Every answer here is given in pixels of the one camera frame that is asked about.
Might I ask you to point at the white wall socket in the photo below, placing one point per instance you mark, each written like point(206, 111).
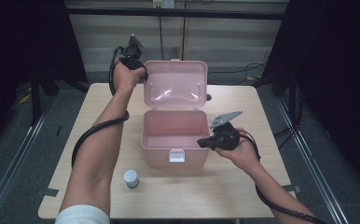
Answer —
point(164, 3)

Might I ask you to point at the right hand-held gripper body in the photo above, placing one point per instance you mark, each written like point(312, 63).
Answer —
point(226, 137)

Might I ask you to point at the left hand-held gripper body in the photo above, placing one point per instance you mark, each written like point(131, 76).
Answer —
point(131, 56)

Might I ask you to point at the white sleeve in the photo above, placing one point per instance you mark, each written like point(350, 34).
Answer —
point(81, 216)

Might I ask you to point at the metal floor rail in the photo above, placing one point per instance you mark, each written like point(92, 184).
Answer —
point(10, 168)
point(315, 168)

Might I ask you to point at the person's left hand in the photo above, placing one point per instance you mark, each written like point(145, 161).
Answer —
point(125, 77)

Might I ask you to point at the black metal stand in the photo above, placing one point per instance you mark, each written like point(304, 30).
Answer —
point(35, 99)

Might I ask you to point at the small white-capped bottle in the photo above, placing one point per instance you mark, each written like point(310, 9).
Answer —
point(131, 178)

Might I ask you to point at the black horizontal bar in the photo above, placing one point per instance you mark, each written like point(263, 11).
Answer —
point(175, 13)

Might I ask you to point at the black curtain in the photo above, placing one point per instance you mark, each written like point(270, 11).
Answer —
point(333, 62)
point(22, 37)

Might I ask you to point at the pink plastic storage box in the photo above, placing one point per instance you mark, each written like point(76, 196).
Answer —
point(175, 81)

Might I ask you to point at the person's right hand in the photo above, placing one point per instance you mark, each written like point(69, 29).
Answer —
point(245, 155)

